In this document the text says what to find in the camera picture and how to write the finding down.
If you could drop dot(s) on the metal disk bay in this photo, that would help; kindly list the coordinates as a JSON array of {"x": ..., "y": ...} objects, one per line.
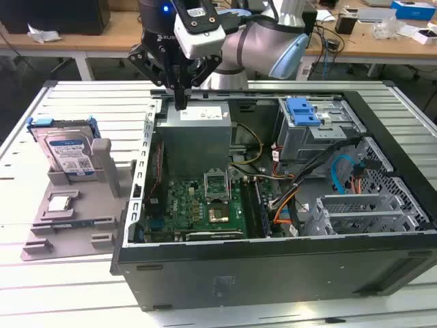
[{"x": 358, "y": 215}]

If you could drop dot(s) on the blue plastic latch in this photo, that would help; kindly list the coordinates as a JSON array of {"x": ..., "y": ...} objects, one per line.
[{"x": 302, "y": 112}]

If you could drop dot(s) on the small black box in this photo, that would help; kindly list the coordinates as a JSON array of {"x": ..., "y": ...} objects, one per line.
[{"x": 345, "y": 24}]

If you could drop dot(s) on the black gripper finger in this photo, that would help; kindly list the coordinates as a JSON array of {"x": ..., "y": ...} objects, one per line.
[
  {"x": 147, "y": 61},
  {"x": 205, "y": 71}
]

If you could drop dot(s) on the CPU socket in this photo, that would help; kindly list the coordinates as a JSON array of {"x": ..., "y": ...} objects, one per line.
[{"x": 218, "y": 214}]

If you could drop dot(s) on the blue cardboard box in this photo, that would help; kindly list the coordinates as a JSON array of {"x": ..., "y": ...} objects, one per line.
[{"x": 413, "y": 8}]

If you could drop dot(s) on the black computer tower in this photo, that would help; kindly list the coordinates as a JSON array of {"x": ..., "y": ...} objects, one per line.
[{"x": 310, "y": 24}]

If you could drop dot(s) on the white paper sheet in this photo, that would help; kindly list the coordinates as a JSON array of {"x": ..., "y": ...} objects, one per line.
[{"x": 326, "y": 16}]

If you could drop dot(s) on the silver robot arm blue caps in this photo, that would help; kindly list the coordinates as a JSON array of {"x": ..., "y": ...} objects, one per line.
[{"x": 259, "y": 37}]

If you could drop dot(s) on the green motherboard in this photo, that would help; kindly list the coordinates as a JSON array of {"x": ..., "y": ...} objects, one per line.
[{"x": 184, "y": 205}]

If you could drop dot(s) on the white crumpled plastic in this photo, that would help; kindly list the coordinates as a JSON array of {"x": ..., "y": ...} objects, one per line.
[{"x": 42, "y": 34}]

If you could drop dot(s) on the hard disk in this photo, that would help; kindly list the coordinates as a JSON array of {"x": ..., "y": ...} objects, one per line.
[{"x": 65, "y": 150}]

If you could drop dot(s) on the grey flat box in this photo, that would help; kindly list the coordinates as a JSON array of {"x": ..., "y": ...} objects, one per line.
[{"x": 375, "y": 13}]

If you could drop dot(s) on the clear plastic bag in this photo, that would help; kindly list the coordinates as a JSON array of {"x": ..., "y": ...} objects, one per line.
[{"x": 385, "y": 29}]

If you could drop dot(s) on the grey parts rack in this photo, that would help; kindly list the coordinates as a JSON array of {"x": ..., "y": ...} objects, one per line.
[{"x": 85, "y": 212}]

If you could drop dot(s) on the black graphics card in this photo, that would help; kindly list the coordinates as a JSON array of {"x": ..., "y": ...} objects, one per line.
[{"x": 213, "y": 234}]

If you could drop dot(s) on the grey power supply unit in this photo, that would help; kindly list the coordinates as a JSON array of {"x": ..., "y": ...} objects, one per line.
[{"x": 194, "y": 136}]

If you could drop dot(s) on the metal drive cage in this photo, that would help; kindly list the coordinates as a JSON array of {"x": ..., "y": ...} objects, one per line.
[{"x": 307, "y": 143}]

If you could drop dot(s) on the RAM stick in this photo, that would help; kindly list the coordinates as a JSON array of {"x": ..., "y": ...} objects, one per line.
[{"x": 73, "y": 223}]

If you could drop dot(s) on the silver CPU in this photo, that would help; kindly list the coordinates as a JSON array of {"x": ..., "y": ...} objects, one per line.
[{"x": 58, "y": 204}]

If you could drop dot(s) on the white box black inlay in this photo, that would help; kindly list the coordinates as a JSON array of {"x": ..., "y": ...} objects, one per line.
[{"x": 425, "y": 36}]

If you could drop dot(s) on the large black box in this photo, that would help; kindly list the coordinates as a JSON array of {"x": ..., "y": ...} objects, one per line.
[{"x": 54, "y": 13}]

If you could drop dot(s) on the open black PC case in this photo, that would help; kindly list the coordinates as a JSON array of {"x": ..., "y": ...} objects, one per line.
[{"x": 273, "y": 273}]

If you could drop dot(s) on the long wooden desk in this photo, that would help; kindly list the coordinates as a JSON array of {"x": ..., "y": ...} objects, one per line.
[{"x": 112, "y": 37}]

